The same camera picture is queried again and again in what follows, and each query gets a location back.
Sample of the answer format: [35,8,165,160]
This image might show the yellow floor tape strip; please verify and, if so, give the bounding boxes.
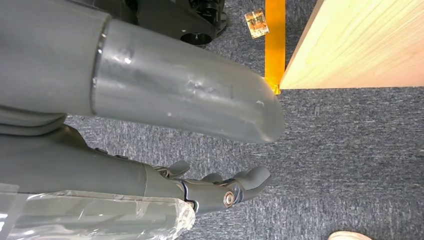
[264,0,287,96]

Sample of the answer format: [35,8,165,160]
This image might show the person with earphone cable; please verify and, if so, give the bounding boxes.
[327,230,374,240]

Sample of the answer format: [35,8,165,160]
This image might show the clear plastic film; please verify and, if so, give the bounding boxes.
[0,183,197,240]

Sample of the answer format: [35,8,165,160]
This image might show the small orange patterned card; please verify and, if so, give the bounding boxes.
[244,8,270,40]

